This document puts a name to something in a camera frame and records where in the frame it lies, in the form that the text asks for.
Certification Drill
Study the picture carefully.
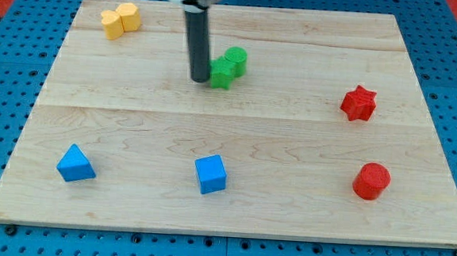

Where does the red cylinder block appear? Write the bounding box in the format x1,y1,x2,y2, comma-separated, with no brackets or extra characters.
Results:
352,162,391,201

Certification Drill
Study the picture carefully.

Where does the red star block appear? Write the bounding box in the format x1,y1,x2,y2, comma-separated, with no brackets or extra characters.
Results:
340,85,377,121

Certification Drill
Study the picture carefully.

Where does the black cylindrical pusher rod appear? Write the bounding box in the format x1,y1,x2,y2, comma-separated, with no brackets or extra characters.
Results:
184,8,211,83

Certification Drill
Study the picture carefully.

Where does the wooden board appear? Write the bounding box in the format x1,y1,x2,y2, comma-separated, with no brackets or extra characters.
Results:
0,0,457,248

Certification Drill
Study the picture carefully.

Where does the blue cube block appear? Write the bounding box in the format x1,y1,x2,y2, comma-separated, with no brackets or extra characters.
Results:
194,155,227,195

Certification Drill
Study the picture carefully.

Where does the yellow heart block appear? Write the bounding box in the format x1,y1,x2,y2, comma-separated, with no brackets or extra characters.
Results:
100,10,124,40

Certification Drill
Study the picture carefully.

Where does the blue triangle block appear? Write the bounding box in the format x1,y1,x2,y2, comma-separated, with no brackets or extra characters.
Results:
56,144,96,181

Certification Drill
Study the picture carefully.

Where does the yellow hexagon block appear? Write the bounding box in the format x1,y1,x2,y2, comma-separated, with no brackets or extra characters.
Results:
116,2,141,32

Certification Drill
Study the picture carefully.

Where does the green cylinder block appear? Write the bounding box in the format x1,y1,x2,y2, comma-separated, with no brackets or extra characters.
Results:
225,47,248,78

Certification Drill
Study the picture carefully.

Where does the green star block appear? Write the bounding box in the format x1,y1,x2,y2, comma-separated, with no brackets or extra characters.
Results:
210,56,236,90

